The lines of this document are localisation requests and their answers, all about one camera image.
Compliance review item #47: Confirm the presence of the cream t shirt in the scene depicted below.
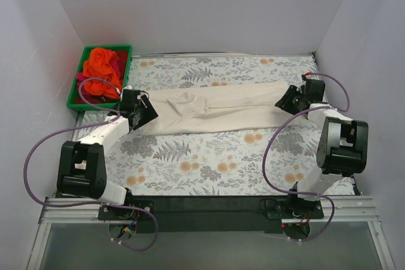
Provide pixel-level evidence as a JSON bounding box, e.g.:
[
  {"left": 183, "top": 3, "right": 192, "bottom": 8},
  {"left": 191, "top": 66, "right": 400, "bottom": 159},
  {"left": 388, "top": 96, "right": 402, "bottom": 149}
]
[{"left": 139, "top": 81, "right": 292, "bottom": 135}]

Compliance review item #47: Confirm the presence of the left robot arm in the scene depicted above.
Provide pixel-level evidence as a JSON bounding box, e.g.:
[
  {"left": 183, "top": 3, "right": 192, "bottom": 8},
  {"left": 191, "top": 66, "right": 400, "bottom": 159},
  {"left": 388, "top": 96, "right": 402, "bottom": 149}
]
[{"left": 56, "top": 89, "right": 158, "bottom": 219}]

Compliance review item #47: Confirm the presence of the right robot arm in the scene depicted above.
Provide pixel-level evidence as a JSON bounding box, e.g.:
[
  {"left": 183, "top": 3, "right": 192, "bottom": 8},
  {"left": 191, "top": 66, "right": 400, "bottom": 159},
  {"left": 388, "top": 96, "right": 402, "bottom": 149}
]
[{"left": 273, "top": 79, "right": 368, "bottom": 218}]

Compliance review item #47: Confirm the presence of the orange t shirt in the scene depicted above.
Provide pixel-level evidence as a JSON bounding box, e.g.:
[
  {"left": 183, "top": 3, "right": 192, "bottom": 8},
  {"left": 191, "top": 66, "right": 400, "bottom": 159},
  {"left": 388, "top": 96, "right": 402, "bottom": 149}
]
[{"left": 77, "top": 47, "right": 128, "bottom": 100}]

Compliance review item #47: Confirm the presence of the green plastic bin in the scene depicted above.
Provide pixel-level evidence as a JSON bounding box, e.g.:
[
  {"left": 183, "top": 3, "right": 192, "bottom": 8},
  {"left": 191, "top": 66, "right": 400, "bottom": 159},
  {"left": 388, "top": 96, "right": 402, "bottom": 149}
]
[{"left": 66, "top": 44, "right": 132, "bottom": 112}]

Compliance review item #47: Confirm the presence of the floral table mat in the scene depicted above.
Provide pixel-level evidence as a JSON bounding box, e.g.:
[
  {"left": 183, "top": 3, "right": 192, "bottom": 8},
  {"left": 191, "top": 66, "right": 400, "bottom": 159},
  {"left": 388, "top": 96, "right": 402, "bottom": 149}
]
[{"left": 106, "top": 56, "right": 320, "bottom": 195}]

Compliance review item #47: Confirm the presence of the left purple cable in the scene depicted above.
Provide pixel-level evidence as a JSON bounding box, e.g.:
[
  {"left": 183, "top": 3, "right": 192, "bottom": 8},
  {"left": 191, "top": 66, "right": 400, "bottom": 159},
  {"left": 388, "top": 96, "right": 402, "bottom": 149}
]
[{"left": 24, "top": 77, "right": 159, "bottom": 252}]

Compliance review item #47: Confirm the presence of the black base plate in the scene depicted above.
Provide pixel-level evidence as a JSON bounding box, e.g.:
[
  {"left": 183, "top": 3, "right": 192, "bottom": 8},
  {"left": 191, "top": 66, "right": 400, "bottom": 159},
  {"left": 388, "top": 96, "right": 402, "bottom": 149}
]
[{"left": 98, "top": 195, "right": 324, "bottom": 233}]

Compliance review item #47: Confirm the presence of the aluminium frame rail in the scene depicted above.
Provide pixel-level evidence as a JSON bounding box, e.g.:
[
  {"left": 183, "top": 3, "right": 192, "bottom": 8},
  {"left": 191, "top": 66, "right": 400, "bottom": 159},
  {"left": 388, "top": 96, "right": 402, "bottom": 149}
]
[{"left": 28, "top": 195, "right": 396, "bottom": 269}]

